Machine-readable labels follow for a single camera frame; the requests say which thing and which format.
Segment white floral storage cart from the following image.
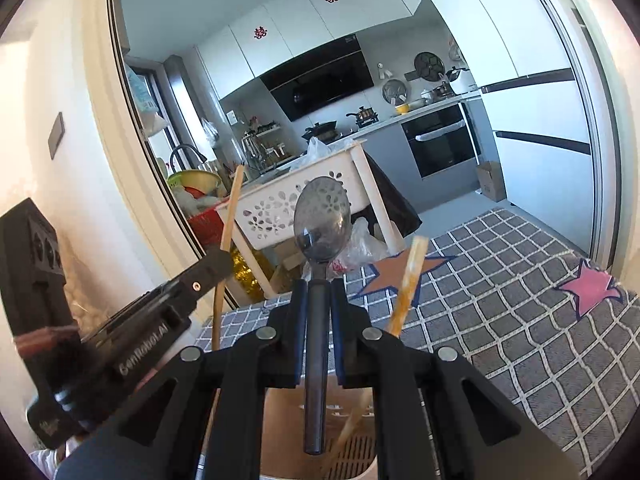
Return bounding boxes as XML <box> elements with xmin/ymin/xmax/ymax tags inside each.
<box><xmin>216</xmin><ymin>141</ymin><xmax>404</xmax><ymax>299</ymax></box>

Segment black built-in oven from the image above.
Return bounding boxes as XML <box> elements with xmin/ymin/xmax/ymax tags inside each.
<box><xmin>401</xmin><ymin>103</ymin><xmax>480</xmax><ymax>178</ymax></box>

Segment grey checked tablecloth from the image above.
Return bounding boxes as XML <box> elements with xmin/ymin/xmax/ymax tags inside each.
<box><xmin>192</xmin><ymin>207</ymin><xmax>637</xmax><ymax>480</ymax></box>

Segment white upper cabinets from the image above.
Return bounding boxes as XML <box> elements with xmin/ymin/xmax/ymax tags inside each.
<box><xmin>196</xmin><ymin>0</ymin><xmax>422</xmax><ymax>99</ymax></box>

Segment grey wall switch plate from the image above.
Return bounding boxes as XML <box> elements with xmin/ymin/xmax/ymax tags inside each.
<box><xmin>47</xmin><ymin>112</ymin><xmax>65</xmax><ymax>159</ymax></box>

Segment white refrigerator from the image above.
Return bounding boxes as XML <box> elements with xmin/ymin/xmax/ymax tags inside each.
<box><xmin>432</xmin><ymin>0</ymin><xmax>596</xmax><ymax>252</ymax></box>

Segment black range hood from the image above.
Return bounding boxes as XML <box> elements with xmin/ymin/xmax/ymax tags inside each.
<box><xmin>259</xmin><ymin>34</ymin><xmax>374</xmax><ymax>122</ymax></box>

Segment black spoon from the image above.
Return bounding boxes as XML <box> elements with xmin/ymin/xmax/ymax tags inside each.
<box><xmin>294</xmin><ymin>177</ymin><xmax>350</xmax><ymax>455</ymax></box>

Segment red basket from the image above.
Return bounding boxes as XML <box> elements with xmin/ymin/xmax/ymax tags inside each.
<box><xmin>188</xmin><ymin>207</ymin><xmax>224</xmax><ymax>247</ymax></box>

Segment yellow green basin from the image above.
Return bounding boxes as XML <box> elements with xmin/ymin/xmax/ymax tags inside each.
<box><xmin>167</xmin><ymin>170</ymin><xmax>222</xmax><ymax>194</ymax></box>

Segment cardboard box on floor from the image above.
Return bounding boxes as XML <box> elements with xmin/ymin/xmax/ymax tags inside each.
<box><xmin>476</xmin><ymin>162</ymin><xmax>506</xmax><ymax>203</ymax></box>

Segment wooden chopstick pair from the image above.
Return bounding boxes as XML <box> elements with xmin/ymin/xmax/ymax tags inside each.
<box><xmin>318</xmin><ymin>236</ymin><xmax>428</xmax><ymax>479</ymax></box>

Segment white plastic utensil holder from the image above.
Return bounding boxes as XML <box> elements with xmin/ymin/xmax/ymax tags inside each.
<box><xmin>257</xmin><ymin>386</ymin><xmax>379</xmax><ymax>480</ymax></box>

